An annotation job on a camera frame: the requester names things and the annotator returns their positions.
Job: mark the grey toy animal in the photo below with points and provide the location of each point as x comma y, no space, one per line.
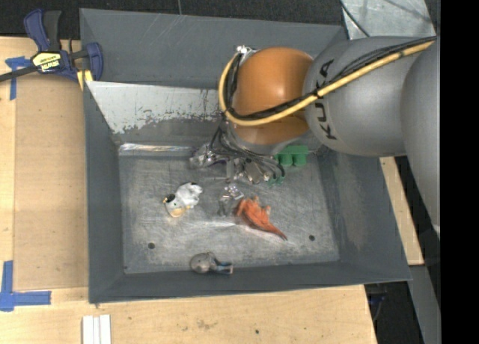
202,263

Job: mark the orange toy dinosaur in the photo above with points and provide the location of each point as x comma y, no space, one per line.
256,213

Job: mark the grey metal bin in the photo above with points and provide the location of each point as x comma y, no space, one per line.
157,230

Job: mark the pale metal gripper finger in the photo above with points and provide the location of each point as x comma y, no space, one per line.
232,193
202,157

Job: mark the white toy animal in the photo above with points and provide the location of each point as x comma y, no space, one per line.
185,196

